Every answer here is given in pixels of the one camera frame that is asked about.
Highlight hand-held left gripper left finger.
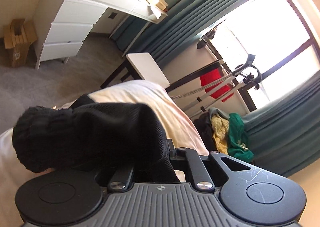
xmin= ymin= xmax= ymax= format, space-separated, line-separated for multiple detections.
xmin=107 ymin=164 xmax=134 ymax=191

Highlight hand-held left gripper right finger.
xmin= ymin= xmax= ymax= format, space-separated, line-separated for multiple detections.
xmin=166 ymin=138 xmax=253 ymax=191

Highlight black pants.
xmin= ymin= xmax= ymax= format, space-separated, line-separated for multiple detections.
xmin=12 ymin=95 xmax=182 ymax=184

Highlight black garment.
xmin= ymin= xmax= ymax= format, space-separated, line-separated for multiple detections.
xmin=194 ymin=112 xmax=215 ymax=152

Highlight yellow knit garment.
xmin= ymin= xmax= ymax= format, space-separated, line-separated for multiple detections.
xmin=211 ymin=114 xmax=230 ymax=155

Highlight green garment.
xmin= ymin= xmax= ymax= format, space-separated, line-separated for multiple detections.
xmin=226 ymin=113 xmax=254 ymax=164

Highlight garment steamer stand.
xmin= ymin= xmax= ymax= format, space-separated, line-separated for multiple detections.
xmin=170 ymin=53 xmax=263 ymax=114

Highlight black folded board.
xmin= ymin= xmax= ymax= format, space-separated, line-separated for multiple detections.
xmin=165 ymin=61 xmax=225 ymax=93

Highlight red cloth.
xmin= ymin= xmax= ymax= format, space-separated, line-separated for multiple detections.
xmin=200 ymin=68 xmax=234 ymax=103

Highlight white stool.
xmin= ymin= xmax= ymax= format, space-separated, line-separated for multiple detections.
xmin=100 ymin=53 xmax=172 ymax=90

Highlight teal curtain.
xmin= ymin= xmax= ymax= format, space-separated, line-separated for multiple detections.
xmin=109 ymin=0 xmax=288 ymax=65
xmin=244 ymin=72 xmax=320 ymax=177

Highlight black hanging item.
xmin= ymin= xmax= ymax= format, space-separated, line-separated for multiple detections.
xmin=196 ymin=30 xmax=217 ymax=49

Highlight tissue box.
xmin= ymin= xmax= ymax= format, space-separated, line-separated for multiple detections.
xmin=150 ymin=0 xmax=168 ymax=11

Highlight dark framed window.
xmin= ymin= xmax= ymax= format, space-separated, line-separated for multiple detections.
xmin=195 ymin=0 xmax=320 ymax=113

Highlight cardboard box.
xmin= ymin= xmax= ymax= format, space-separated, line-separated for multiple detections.
xmin=3 ymin=18 xmax=38 ymax=68

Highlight white dressing table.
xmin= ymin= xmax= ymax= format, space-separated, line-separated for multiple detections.
xmin=35 ymin=0 xmax=168 ymax=70

